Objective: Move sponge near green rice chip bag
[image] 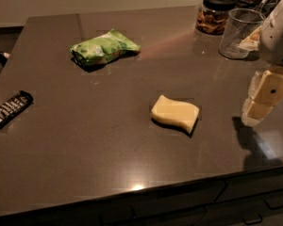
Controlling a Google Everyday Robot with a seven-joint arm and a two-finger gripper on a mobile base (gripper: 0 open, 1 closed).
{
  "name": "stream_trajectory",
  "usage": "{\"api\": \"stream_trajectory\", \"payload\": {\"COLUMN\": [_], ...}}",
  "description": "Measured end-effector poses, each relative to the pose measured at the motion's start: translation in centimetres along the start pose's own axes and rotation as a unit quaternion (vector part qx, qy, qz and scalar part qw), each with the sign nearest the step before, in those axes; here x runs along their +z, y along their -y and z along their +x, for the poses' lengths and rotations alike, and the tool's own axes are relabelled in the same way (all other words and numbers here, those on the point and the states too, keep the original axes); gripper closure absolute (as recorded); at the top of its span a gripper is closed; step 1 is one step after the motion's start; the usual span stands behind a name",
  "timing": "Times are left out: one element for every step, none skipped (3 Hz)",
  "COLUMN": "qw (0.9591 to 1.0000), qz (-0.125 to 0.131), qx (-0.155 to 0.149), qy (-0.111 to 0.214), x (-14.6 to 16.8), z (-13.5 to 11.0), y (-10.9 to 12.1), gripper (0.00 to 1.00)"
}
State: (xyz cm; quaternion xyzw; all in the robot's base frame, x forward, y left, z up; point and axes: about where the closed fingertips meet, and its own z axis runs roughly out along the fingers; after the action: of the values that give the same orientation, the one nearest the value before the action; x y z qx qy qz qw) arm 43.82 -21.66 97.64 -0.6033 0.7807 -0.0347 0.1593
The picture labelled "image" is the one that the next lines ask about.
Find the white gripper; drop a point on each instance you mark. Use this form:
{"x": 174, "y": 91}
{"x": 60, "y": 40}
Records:
{"x": 277, "y": 40}

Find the yellow sponge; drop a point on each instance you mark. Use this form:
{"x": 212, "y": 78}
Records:
{"x": 175, "y": 113}

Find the green rice chip bag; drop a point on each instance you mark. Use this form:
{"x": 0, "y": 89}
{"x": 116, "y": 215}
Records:
{"x": 103, "y": 49}

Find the white packet behind cup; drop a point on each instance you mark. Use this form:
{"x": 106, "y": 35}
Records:
{"x": 250, "y": 43}

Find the clear plastic cup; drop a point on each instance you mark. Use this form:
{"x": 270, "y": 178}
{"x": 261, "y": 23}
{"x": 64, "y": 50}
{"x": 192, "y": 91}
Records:
{"x": 240, "y": 24}

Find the glass jar with black lid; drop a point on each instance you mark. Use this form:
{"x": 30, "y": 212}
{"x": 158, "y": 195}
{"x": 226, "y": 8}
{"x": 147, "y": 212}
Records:
{"x": 212, "y": 16}

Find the black candy bar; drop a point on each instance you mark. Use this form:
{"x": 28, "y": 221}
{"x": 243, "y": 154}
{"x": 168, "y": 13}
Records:
{"x": 14, "y": 106}

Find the small dark object at left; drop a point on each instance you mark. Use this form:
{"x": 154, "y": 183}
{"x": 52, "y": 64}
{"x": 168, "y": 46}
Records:
{"x": 4, "y": 56}

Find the black drawer handle right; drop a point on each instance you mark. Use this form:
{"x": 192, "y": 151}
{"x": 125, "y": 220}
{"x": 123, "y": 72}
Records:
{"x": 274, "y": 203}

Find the black drawer handle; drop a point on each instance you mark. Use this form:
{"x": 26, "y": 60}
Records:
{"x": 252, "y": 220}
{"x": 274, "y": 203}

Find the black drawer handle lower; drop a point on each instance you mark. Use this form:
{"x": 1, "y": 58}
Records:
{"x": 252, "y": 220}

